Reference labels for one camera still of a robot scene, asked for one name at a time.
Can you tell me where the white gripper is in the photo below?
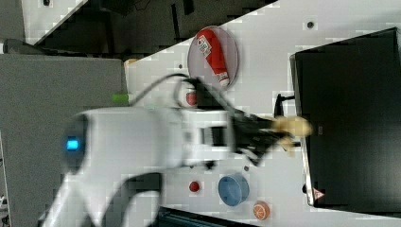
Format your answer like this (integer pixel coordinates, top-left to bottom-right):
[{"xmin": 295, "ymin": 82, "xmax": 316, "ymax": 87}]
[{"xmin": 183, "ymin": 110, "xmax": 293, "ymax": 166}]

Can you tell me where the yellow peeled toy banana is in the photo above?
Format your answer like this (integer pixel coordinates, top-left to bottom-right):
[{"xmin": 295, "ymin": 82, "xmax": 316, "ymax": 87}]
[{"xmin": 271, "ymin": 116, "xmax": 313, "ymax": 157}]

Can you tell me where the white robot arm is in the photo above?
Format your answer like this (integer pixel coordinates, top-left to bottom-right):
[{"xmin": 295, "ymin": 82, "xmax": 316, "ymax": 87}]
[{"xmin": 38, "ymin": 107, "xmax": 287, "ymax": 227}]

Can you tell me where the black toaster oven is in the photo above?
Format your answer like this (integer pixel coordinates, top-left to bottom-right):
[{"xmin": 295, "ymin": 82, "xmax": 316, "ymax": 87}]
[{"xmin": 290, "ymin": 27, "xmax": 401, "ymax": 218}]

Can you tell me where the blue bowl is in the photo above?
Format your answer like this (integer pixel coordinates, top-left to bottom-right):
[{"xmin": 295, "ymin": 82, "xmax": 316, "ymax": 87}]
[{"xmin": 218, "ymin": 173, "xmax": 250, "ymax": 207}]

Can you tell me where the red toy strawberry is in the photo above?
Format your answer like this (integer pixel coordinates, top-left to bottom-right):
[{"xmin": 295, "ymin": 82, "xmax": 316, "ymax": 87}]
[{"xmin": 185, "ymin": 92, "xmax": 197, "ymax": 106}]

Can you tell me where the orange slice toy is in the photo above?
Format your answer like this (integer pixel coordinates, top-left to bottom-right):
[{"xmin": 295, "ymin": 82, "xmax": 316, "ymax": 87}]
[{"xmin": 253, "ymin": 201, "xmax": 270, "ymax": 220}]

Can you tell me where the grey round plate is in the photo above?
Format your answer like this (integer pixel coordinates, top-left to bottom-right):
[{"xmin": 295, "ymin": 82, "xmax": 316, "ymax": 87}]
[{"xmin": 187, "ymin": 26, "xmax": 238, "ymax": 91}]

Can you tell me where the red ketchup bottle toy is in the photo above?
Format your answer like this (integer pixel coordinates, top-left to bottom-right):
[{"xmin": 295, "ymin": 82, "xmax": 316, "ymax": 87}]
[{"xmin": 196, "ymin": 28, "xmax": 230, "ymax": 87}]

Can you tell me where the green marker on table edge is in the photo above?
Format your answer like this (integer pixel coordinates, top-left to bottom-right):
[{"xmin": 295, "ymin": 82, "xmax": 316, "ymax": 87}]
[{"xmin": 112, "ymin": 94, "xmax": 129, "ymax": 102}]

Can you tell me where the grey partition panel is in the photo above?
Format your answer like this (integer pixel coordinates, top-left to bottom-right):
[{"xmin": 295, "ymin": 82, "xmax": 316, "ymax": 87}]
[{"xmin": 0, "ymin": 54, "xmax": 126, "ymax": 227}]

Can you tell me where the black oven door handle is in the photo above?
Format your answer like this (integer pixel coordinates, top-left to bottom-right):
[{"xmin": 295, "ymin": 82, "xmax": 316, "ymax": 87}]
[{"xmin": 273, "ymin": 93, "xmax": 302, "ymax": 149}]

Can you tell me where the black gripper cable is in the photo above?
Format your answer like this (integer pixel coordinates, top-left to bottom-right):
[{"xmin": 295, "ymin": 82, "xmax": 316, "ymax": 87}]
[{"xmin": 130, "ymin": 73, "xmax": 235, "ymax": 112}]

